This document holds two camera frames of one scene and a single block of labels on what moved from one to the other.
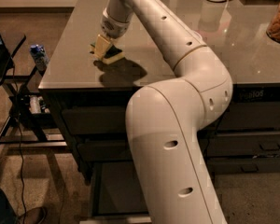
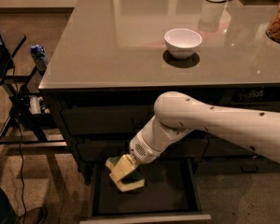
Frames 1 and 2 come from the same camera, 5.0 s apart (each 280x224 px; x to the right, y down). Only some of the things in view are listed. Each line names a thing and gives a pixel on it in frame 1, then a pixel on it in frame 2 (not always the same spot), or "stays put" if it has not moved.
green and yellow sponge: x=111 y=55 to x=130 y=181
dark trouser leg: x=2 y=212 stays put
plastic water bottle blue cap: x=40 y=56 stays put
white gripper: x=114 y=28 to x=139 y=149
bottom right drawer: x=247 y=164 stays put
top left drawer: x=95 y=120 stays put
